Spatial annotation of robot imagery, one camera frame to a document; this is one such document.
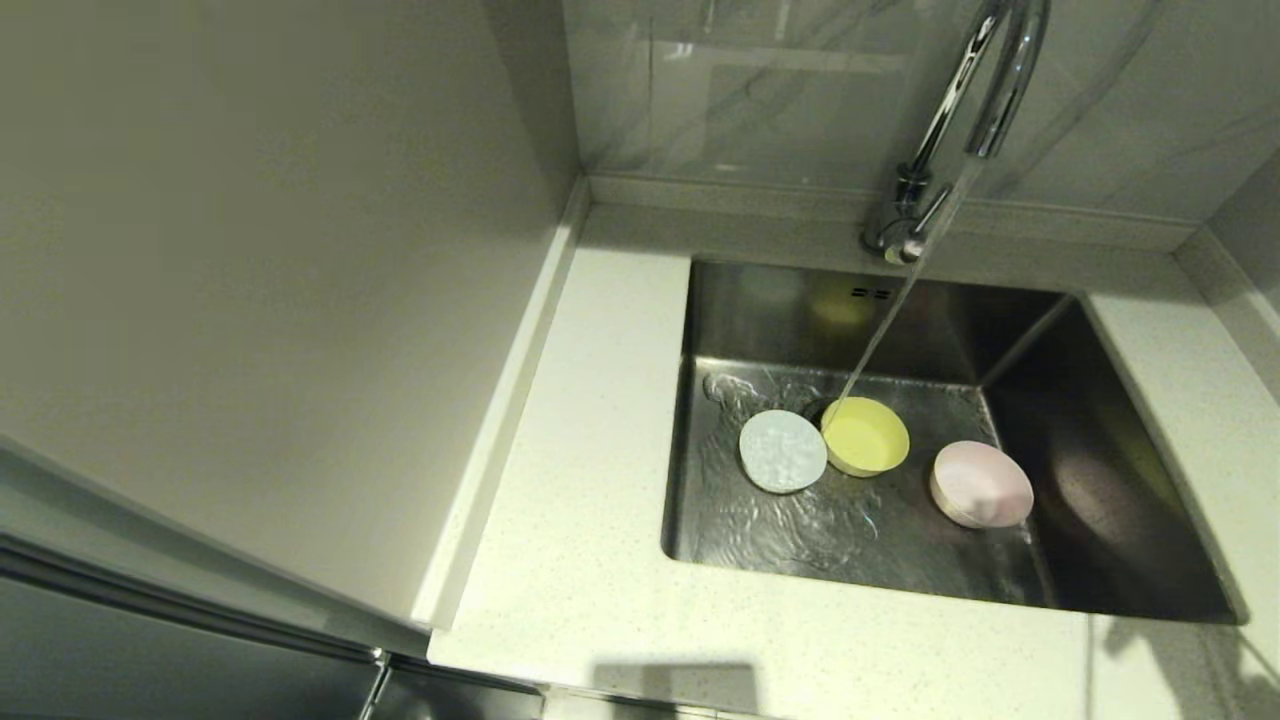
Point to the yellow plastic bowl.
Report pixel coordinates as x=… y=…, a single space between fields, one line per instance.
x=866 y=438

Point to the chrome gooseneck faucet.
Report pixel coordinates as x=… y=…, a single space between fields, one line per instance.
x=900 y=228

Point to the white plastic bowl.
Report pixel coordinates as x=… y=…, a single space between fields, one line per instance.
x=782 y=452

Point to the clear running water stream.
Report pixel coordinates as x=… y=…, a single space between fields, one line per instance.
x=893 y=315

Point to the dark steel appliance door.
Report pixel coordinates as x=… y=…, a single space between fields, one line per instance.
x=150 y=660

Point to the pink plastic bowl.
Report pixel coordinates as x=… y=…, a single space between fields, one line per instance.
x=982 y=485

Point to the stainless steel sink basin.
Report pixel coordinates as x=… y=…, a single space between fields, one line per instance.
x=760 y=540

